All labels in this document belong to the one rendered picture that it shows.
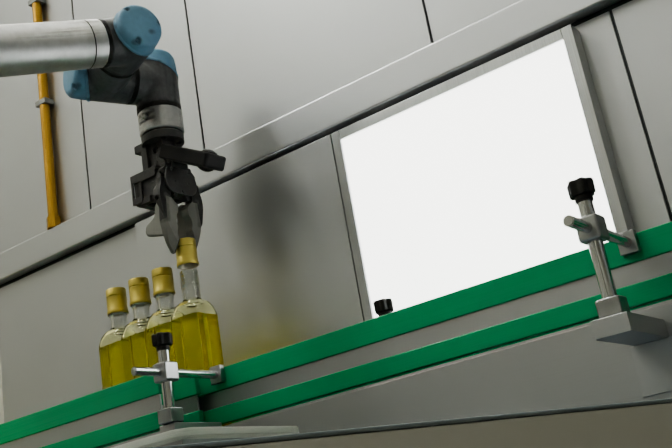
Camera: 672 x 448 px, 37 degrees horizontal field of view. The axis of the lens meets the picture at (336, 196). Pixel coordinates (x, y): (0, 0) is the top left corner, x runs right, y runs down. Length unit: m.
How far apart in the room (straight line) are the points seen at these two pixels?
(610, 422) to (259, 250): 1.05
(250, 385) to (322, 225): 0.30
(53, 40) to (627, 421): 1.05
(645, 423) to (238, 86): 1.24
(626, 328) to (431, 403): 0.32
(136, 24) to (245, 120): 0.33
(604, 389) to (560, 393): 0.05
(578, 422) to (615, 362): 0.46
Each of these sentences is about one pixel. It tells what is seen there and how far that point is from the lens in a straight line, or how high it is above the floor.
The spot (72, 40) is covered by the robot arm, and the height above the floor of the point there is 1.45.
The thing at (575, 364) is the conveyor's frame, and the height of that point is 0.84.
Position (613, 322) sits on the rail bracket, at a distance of 1.04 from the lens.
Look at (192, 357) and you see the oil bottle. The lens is 1.56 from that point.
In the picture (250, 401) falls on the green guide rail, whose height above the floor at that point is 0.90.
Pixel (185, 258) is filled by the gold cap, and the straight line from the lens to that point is 1.61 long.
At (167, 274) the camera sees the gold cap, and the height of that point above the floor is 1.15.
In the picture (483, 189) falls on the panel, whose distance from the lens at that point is 1.46.
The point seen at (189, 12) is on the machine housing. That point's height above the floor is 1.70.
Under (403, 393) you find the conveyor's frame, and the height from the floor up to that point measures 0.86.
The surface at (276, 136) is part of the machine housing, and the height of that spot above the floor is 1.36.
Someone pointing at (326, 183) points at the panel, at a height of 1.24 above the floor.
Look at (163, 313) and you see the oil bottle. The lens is 1.62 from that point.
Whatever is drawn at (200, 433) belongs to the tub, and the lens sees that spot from 1.15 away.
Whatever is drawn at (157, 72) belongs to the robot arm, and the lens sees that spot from 1.73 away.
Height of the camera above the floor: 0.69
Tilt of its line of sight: 19 degrees up
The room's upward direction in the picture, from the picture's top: 10 degrees counter-clockwise
